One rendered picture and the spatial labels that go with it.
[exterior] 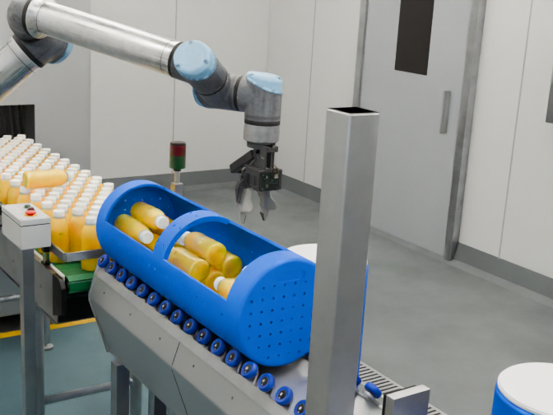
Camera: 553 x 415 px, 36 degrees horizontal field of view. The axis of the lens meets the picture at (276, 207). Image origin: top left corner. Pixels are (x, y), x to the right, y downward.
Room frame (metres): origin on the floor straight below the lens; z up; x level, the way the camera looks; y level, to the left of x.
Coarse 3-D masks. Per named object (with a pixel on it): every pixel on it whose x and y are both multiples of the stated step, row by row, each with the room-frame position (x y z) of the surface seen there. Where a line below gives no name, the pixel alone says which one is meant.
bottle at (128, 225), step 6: (120, 216) 2.63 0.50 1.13; (126, 216) 2.62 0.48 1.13; (114, 222) 2.62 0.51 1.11; (120, 222) 2.60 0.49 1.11; (126, 222) 2.57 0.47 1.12; (132, 222) 2.56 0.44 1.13; (138, 222) 2.55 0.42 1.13; (120, 228) 2.58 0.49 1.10; (126, 228) 2.55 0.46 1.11; (132, 228) 2.53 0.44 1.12; (138, 228) 2.52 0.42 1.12; (144, 228) 2.53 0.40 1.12; (126, 234) 2.55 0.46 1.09; (132, 234) 2.52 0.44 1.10; (138, 234) 2.51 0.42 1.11; (138, 240) 2.51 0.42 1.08
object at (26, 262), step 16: (32, 256) 2.71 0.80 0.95; (32, 272) 2.70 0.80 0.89; (32, 288) 2.70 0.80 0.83; (32, 304) 2.70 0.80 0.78; (32, 320) 2.70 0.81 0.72; (32, 336) 2.70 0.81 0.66; (32, 352) 2.70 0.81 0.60; (32, 368) 2.70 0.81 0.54; (32, 384) 2.70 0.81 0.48; (32, 400) 2.70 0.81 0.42
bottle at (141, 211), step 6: (138, 204) 2.65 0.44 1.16; (144, 204) 2.63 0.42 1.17; (132, 210) 2.64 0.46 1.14; (138, 210) 2.61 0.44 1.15; (144, 210) 2.59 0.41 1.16; (150, 210) 2.57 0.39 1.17; (156, 210) 2.57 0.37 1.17; (132, 216) 2.64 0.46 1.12; (138, 216) 2.60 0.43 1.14; (144, 216) 2.57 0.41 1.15; (150, 216) 2.55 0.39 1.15; (156, 216) 2.55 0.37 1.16; (144, 222) 2.57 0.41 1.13; (150, 222) 2.55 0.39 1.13; (156, 228) 2.55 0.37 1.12
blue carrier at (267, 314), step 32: (128, 192) 2.66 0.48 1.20; (160, 192) 2.73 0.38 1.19; (96, 224) 2.60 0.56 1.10; (192, 224) 2.27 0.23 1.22; (224, 224) 2.44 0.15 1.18; (128, 256) 2.40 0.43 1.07; (160, 256) 2.24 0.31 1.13; (256, 256) 2.34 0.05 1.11; (288, 256) 1.99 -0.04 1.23; (160, 288) 2.25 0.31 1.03; (192, 288) 2.08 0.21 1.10; (256, 288) 1.92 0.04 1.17; (288, 288) 1.97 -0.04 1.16; (224, 320) 1.94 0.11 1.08; (256, 320) 1.92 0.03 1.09; (288, 320) 1.97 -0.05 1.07; (256, 352) 1.92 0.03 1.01; (288, 352) 1.98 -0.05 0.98
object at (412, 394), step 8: (392, 392) 1.61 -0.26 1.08; (400, 392) 1.60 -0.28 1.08; (408, 392) 1.60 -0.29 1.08; (416, 392) 1.61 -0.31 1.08; (424, 392) 1.62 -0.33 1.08; (384, 400) 1.60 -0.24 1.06; (392, 400) 1.57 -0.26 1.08; (400, 400) 1.58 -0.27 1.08; (408, 400) 1.59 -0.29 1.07; (416, 400) 1.61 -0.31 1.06; (424, 400) 1.62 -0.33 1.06; (384, 408) 1.60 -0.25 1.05; (392, 408) 1.57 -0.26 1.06; (400, 408) 1.58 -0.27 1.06; (408, 408) 1.59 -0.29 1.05; (416, 408) 1.61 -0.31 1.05; (424, 408) 1.62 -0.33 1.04
